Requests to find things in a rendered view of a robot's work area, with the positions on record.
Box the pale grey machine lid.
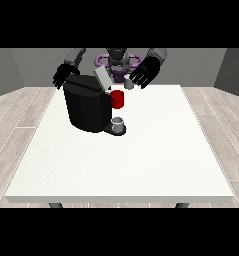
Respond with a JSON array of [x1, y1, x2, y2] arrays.
[[93, 65, 113, 92]]

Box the small grey cup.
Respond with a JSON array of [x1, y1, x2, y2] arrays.
[[111, 116, 126, 133]]

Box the grey robot trunk purple rings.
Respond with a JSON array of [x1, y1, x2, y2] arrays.
[[94, 48, 144, 84]]

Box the black coffee machine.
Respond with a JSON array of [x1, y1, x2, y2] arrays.
[[62, 74, 127, 137]]

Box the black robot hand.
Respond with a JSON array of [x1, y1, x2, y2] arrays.
[[128, 55, 162, 90], [52, 62, 81, 91]]

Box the red pod holder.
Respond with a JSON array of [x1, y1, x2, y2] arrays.
[[109, 89, 125, 110]]

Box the small grey coffee pod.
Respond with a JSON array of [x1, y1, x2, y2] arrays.
[[123, 74, 135, 90]]

